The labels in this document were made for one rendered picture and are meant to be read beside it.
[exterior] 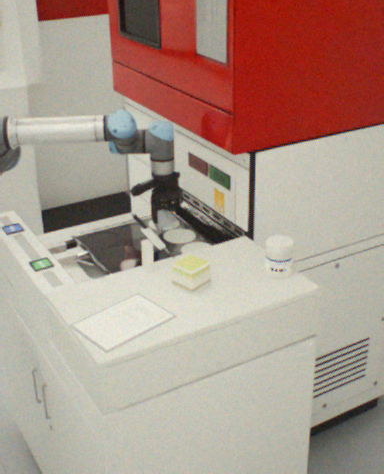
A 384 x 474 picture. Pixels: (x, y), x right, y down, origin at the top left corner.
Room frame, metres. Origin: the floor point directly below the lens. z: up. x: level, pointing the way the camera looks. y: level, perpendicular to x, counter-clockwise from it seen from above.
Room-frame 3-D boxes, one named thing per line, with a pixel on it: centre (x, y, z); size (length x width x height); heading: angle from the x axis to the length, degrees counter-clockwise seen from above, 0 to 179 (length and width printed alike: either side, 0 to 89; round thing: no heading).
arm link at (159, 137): (2.00, 0.10, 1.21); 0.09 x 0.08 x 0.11; 89
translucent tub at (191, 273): (1.57, 0.01, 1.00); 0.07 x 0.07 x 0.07; 48
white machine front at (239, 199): (2.21, 0.04, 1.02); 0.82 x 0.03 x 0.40; 30
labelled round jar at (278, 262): (1.63, -0.22, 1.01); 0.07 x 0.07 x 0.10
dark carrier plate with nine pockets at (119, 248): (1.93, 0.14, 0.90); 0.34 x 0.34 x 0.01; 30
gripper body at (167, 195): (2.00, 0.08, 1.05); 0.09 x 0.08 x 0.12; 71
